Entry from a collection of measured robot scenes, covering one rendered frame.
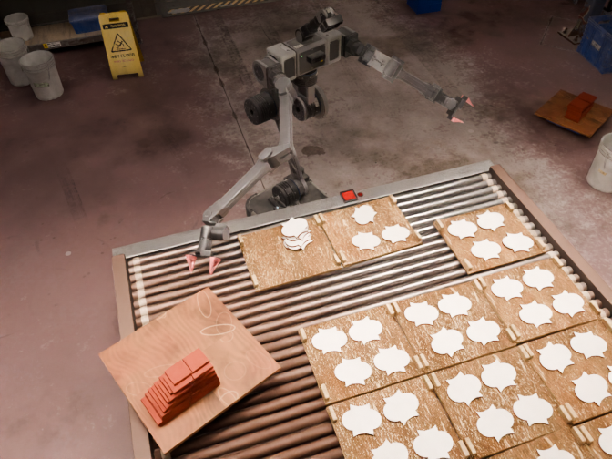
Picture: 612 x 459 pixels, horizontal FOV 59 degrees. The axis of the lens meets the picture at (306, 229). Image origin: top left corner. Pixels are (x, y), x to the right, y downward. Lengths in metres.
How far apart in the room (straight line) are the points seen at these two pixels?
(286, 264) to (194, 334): 0.57
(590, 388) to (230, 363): 1.37
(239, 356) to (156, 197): 2.44
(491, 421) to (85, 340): 2.44
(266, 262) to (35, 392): 1.67
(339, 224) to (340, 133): 2.22
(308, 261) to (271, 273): 0.18
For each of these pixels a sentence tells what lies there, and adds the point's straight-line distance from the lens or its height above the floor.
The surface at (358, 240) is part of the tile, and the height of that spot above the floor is 0.95.
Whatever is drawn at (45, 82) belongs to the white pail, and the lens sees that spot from 5.74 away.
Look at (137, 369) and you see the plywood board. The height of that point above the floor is 1.04.
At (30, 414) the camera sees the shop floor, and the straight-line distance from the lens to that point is 3.53.
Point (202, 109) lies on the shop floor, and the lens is 5.24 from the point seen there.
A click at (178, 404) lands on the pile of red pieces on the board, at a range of 2.03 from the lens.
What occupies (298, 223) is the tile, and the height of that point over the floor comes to 1.00.
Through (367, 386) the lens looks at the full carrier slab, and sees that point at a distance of 2.20.
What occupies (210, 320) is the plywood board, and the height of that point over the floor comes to 1.04.
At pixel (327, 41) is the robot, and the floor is 1.51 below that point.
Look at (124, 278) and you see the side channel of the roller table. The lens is 2.61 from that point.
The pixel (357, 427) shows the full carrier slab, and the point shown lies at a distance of 2.12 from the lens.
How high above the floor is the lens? 2.88
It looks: 47 degrees down
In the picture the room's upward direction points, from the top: 1 degrees counter-clockwise
